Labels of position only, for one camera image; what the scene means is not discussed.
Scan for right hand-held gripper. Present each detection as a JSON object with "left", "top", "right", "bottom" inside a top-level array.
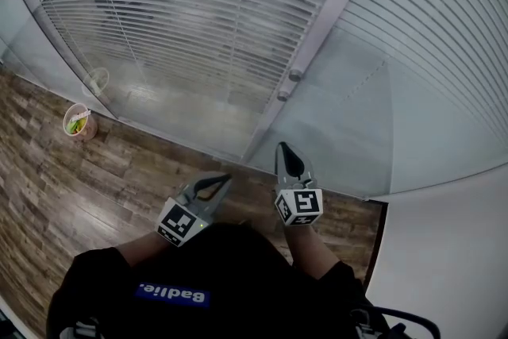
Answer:
[{"left": 273, "top": 141, "right": 324, "bottom": 228}]

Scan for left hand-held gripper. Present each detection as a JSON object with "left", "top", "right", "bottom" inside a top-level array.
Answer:
[{"left": 156, "top": 171, "right": 233, "bottom": 248}]

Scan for white venetian window blinds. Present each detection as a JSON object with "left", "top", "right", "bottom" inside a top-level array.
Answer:
[
  {"left": 335, "top": 0, "right": 508, "bottom": 144},
  {"left": 0, "top": 0, "right": 360, "bottom": 116}
]

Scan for person's left forearm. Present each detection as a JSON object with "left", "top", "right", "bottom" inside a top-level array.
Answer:
[{"left": 114, "top": 229, "right": 171, "bottom": 267}]

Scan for person's right forearm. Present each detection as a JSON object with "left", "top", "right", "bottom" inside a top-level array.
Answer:
[{"left": 283, "top": 224, "right": 342, "bottom": 281}]

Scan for person's black shirt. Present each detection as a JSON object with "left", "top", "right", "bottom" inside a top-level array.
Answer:
[{"left": 46, "top": 222, "right": 390, "bottom": 339}]

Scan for black baseboard strip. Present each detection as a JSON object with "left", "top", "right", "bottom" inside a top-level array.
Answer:
[{"left": 363, "top": 201, "right": 389, "bottom": 291}]

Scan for paper cup with green contents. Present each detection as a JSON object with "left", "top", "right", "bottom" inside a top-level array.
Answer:
[{"left": 62, "top": 102, "right": 98, "bottom": 141}]

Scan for grey window frame post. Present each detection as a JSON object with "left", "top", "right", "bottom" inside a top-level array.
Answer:
[{"left": 241, "top": 0, "right": 388, "bottom": 166}]

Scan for black cable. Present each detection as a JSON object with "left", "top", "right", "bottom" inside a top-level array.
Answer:
[{"left": 352, "top": 305, "right": 441, "bottom": 339}]

